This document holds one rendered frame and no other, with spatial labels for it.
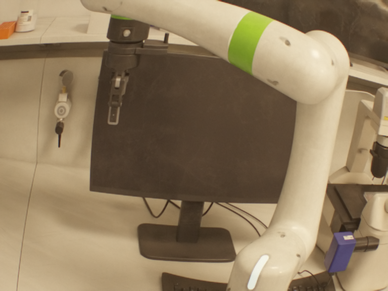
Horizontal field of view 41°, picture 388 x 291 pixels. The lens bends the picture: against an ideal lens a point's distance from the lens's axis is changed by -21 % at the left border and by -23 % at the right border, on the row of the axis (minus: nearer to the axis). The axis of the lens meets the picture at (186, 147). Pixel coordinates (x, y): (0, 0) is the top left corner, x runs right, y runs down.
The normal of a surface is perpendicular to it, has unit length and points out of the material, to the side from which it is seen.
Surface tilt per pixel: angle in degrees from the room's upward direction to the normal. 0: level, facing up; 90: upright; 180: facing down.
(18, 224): 0
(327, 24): 86
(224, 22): 59
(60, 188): 0
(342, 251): 90
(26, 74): 90
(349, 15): 86
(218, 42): 106
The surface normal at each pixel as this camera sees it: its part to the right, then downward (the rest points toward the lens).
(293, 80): -0.52, 0.51
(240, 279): -0.81, 0.10
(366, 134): 0.08, 0.54
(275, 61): -0.48, 0.26
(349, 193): 0.13, -0.92
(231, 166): 0.11, 0.33
